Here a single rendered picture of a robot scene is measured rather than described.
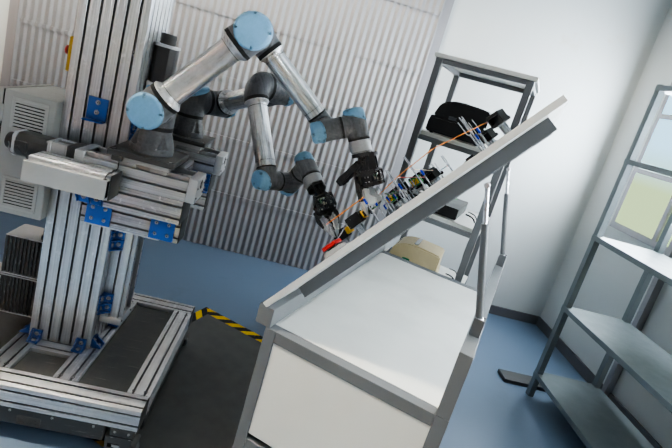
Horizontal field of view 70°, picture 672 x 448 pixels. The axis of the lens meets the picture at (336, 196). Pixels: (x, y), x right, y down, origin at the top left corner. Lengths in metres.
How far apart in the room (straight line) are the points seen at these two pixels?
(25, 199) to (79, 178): 0.45
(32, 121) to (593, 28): 3.86
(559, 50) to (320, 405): 3.46
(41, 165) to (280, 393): 1.05
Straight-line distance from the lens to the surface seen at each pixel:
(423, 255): 2.69
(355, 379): 1.50
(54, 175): 1.80
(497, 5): 4.17
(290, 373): 1.60
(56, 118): 2.07
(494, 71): 2.51
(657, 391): 2.80
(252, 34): 1.57
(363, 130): 1.63
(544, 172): 4.42
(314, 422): 1.63
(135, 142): 1.83
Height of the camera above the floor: 1.58
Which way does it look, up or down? 13 degrees down
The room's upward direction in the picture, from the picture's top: 16 degrees clockwise
